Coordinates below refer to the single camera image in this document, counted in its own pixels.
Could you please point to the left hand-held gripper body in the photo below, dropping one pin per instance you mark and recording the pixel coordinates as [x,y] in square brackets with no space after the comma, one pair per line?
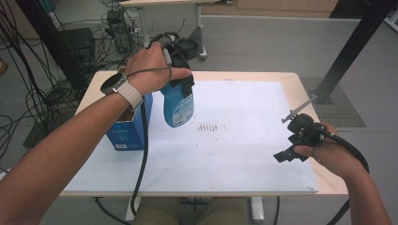
[181,50]

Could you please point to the dark metal stand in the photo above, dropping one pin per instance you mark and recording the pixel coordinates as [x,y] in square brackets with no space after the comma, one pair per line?
[47,37]

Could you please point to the computer tower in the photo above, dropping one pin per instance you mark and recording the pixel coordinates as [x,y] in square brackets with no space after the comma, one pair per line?
[119,29]

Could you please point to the person's right leg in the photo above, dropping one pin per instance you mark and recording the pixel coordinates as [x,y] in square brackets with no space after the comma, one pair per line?
[222,212]

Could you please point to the person's leg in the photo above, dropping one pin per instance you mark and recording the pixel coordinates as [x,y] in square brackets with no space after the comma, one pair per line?
[156,212]
[222,212]

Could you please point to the light wooden table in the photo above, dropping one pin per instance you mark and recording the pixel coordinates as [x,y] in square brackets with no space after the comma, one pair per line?
[328,184]

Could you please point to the white board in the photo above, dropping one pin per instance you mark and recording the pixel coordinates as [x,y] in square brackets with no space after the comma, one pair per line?
[237,156]

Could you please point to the person's right hand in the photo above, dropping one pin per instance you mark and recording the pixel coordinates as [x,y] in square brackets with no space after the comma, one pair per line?
[336,153]

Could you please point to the person's left leg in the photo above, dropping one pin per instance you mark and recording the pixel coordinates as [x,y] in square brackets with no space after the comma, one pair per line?
[156,212]

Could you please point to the black box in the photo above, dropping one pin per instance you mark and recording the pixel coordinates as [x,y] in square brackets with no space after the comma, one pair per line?
[76,43]

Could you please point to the blue cardboard box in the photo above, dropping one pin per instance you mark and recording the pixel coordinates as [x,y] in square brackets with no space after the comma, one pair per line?
[128,134]

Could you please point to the blue bottle with white cap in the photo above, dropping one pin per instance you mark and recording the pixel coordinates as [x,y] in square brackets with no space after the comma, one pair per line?
[176,108]

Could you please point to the white table leg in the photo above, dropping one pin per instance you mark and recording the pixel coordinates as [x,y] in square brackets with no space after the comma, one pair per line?
[257,209]

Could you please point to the white-legged desk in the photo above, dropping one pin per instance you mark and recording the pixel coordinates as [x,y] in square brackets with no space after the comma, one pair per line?
[200,18]

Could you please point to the black metal frame post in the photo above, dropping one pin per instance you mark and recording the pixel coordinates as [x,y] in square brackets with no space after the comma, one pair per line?
[353,47]

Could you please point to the grey floor mat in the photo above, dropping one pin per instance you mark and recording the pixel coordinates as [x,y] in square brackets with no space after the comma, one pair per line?
[344,112]

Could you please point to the person's left hand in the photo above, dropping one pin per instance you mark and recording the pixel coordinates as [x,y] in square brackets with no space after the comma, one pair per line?
[148,68]

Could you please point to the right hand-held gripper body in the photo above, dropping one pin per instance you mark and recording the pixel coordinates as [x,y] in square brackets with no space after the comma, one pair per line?
[305,129]

